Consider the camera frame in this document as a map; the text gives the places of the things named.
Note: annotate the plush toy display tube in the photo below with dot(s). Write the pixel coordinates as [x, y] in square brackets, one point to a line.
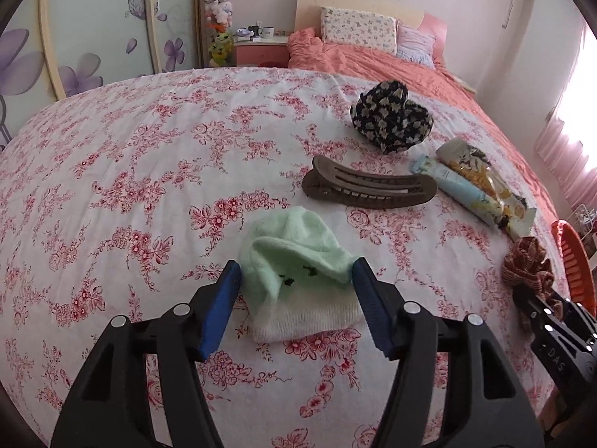
[217, 19]

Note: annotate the pink white nightstand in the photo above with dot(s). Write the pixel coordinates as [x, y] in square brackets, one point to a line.
[266, 52]

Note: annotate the black white floral scrunchie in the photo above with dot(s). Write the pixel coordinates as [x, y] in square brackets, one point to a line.
[389, 119]

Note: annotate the light blue cream tube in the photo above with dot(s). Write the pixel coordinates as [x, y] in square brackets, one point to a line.
[472, 198]

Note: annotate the yellow snack wrapper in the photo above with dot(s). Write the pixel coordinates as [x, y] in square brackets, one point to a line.
[513, 213]

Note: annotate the salmon pink bed duvet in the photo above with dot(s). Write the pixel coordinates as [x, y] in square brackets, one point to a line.
[309, 52]

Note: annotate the brown red scrunchie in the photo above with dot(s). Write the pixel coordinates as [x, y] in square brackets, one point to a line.
[527, 264]

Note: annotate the floral white pillow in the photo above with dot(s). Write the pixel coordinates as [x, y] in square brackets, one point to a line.
[359, 28]

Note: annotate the pink striped pillow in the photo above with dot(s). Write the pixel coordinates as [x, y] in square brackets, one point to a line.
[415, 46]

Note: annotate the cluttered shelf rack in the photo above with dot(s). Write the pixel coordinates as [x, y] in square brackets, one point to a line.
[583, 219]

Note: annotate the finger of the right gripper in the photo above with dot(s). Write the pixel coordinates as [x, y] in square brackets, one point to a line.
[556, 311]

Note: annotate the red floral white tablecloth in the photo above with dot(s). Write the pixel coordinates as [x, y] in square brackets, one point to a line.
[126, 198]

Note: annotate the brown plastic hair clip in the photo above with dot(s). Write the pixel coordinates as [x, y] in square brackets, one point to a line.
[332, 182]

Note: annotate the pink window curtain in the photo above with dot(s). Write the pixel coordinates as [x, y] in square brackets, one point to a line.
[567, 145]

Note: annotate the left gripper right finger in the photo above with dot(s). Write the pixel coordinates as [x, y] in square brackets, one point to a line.
[485, 404]

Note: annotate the floral sliding wardrobe door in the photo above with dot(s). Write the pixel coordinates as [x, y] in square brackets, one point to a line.
[58, 48]

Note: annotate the orange plastic trash basket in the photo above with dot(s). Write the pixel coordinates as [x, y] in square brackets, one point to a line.
[577, 266]

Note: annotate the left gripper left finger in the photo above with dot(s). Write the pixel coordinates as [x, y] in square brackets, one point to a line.
[108, 403]

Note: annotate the beige pink headboard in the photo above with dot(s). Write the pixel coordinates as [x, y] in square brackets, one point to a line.
[308, 15]

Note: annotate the white mug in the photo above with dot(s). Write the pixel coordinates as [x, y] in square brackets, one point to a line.
[267, 32]

